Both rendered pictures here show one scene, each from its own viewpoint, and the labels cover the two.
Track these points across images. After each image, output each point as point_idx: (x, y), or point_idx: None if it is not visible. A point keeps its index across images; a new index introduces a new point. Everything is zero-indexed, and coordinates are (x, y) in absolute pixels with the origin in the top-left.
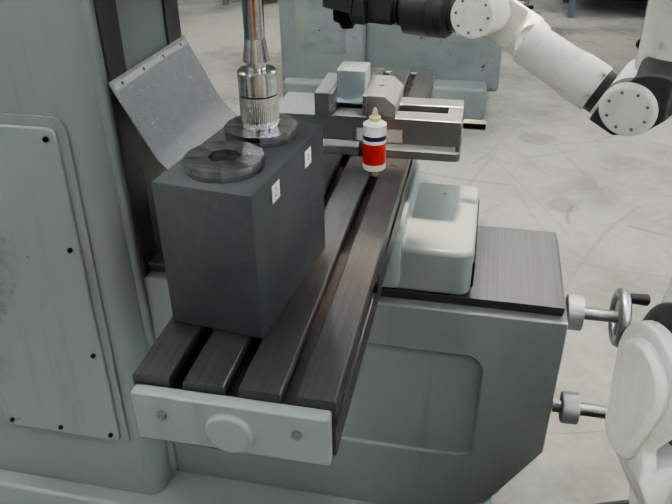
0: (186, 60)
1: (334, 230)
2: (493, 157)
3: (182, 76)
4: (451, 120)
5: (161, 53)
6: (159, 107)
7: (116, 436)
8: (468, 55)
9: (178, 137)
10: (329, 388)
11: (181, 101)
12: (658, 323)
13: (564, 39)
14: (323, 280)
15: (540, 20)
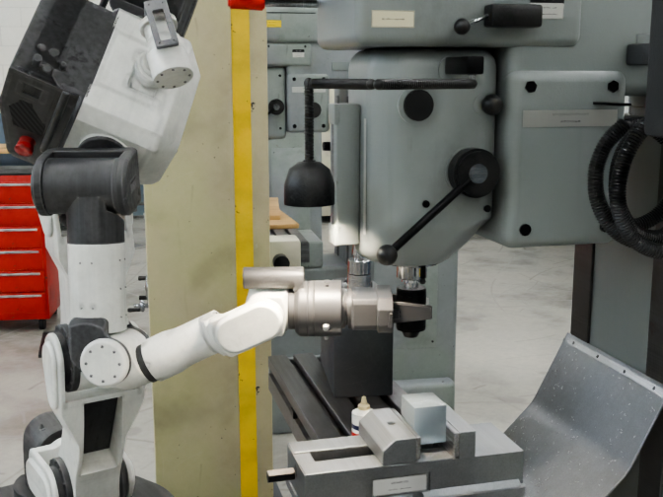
0: (641, 403)
1: (339, 407)
2: None
3: (620, 404)
4: (299, 443)
5: (626, 368)
6: (573, 388)
7: None
8: None
9: (557, 419)
10: (273, 358)
11: (592, 411)
12: (132, 324)
13: (186, 322)
14: (317, 386)
15: (211, 316)
